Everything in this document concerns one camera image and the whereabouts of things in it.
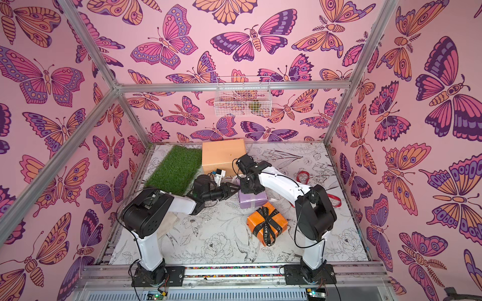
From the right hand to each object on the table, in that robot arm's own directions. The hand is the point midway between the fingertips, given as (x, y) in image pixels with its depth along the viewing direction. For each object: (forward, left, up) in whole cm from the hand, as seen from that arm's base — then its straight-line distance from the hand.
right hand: (248, 187), depth 90 cm
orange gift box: (-15, -2, -2) cm, 15 cm away
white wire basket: (+39, +4, +25) cm, 46 cm away
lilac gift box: (-6, -1, -2) cm, 6 cm away
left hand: (-1, +3, 0) cm, 4 cm away
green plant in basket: (+34, -3, +22) cm, 40 cm away
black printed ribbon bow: (-21, -8, -1) cm, 23 cm away
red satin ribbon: (+12, -33, -8) cm, 36 cm away
